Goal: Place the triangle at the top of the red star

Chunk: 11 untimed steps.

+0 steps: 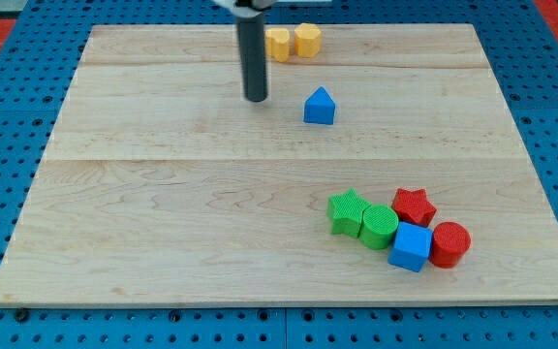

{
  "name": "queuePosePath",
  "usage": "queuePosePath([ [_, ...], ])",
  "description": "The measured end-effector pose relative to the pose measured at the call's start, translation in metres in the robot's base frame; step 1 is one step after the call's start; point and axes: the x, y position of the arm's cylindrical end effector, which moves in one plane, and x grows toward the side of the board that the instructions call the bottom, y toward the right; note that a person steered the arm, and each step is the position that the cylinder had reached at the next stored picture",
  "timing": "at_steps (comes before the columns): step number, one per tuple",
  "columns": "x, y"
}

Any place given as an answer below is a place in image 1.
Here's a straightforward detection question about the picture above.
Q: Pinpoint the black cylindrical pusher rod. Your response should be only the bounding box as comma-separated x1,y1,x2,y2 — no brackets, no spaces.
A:
236,13,268,103

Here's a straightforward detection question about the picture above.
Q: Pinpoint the yellow heart block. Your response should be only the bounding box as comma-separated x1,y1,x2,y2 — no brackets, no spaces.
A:
264,27,291,62

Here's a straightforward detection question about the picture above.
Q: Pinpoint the wooden board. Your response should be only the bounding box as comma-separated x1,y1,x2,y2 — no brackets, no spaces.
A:
0,24,558,308

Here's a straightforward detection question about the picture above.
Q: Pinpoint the green star block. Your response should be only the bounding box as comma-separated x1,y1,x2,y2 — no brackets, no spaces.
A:
326,188,371,238

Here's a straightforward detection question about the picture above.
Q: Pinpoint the green cylinder block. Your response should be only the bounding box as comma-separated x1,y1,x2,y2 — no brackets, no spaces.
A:
359,205,399,250

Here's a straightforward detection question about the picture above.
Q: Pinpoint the yellow hexagon block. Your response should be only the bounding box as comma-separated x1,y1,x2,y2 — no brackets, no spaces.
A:
294,23,322,58

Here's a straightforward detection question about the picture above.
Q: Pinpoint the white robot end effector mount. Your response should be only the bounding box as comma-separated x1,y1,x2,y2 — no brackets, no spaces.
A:
213,0,332,17

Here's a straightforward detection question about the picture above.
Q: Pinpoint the red star block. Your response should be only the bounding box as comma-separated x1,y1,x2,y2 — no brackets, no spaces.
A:
391,188,437,227

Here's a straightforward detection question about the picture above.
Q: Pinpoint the blue triangle block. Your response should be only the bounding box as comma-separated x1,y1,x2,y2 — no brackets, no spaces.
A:
303,86,336,125

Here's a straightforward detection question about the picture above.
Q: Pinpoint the blue cube block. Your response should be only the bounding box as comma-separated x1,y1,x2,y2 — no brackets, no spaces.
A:
387,222,433,272

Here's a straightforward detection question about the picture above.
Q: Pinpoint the red cylinder block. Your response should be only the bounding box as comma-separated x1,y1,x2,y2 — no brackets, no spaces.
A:
429,221,472,269

